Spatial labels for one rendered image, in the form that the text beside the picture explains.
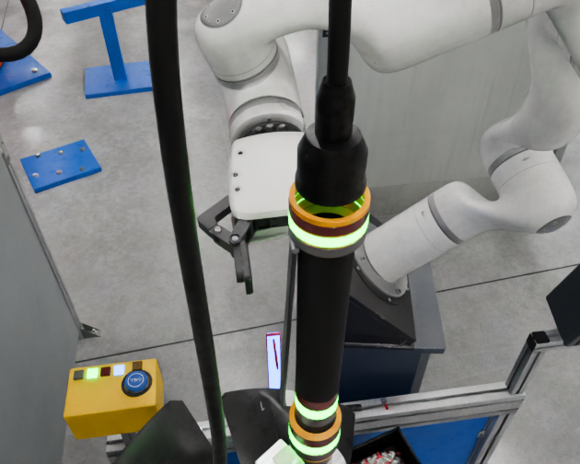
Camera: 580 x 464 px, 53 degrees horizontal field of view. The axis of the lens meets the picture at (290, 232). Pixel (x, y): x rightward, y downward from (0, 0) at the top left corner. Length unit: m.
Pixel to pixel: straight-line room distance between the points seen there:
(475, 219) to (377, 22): 0.61
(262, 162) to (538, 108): 0.52
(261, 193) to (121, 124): 3.15
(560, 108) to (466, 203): 0.30
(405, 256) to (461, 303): 1.44
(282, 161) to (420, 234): 0.66
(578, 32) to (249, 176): 0.42
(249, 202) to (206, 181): 2.60
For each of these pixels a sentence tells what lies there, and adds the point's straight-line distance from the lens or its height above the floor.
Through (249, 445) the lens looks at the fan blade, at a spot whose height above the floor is 1.18.
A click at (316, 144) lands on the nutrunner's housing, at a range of 0.28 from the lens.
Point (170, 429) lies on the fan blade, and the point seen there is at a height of 1.43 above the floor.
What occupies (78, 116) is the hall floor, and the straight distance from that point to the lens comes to 3.84.
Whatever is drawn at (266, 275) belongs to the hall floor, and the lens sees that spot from 2.65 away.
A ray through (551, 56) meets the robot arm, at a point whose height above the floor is 1.60.
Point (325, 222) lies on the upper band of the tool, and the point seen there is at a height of 1.81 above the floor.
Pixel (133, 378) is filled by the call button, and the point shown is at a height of 1.08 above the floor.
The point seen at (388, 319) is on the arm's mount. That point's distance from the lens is 1.24.
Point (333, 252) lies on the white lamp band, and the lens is 0.31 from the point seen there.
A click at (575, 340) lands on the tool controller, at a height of 1.08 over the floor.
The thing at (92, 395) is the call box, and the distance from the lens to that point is 1.13.
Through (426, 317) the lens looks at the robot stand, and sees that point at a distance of 1.38.
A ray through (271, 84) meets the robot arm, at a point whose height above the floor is 1.69.
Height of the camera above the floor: 2.01
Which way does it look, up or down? 45 degrees down
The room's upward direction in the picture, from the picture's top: straight up
